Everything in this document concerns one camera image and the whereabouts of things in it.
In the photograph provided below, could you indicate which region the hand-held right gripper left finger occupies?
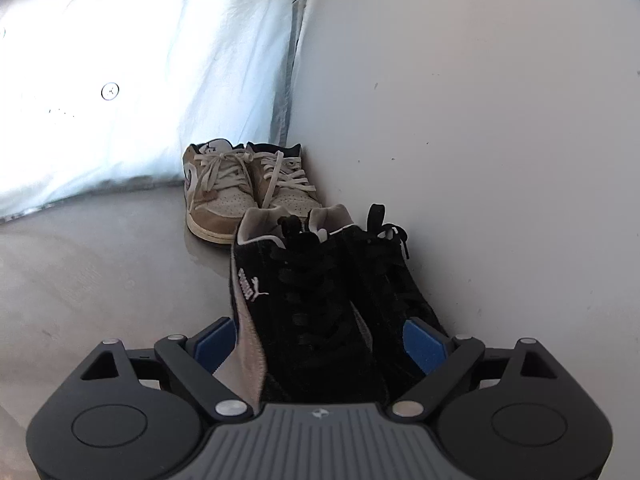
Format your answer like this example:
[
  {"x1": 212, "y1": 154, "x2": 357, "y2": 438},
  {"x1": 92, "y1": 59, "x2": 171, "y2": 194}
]
[{"x1": 77, "y1": 317, "x2": 253, "y2": 420}]

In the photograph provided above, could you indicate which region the tan leather sneaker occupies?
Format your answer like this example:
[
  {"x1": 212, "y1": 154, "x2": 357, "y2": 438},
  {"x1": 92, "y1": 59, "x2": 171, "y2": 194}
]
[
  {"x1": 181, "y1": 139, "x2": 261, "y2": 247},
  {"x1": 245, "y1": 142, "x2": 321, "y2": 218}
]

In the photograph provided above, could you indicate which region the printed white curtain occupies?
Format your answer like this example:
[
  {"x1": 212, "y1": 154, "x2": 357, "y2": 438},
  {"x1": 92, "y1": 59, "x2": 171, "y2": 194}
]
[{"x1": 0, "y1": 0, "x2": 321, "y2": 223}]

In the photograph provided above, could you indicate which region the black suede sneaker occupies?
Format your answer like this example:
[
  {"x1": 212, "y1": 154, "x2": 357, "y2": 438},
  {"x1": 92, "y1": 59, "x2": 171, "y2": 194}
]
[
  {"x1": 340, "y1": 204, "x2": 448, "y2": 396},
  {"x1": 230, "y1": 204, "x2": 391, "y2": 406}
]

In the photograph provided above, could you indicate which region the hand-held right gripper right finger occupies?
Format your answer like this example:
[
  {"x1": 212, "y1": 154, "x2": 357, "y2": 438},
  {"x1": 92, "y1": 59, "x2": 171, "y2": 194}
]
[{"x1": 391, "y1": 319, "x2": 561, "y2": 418}]

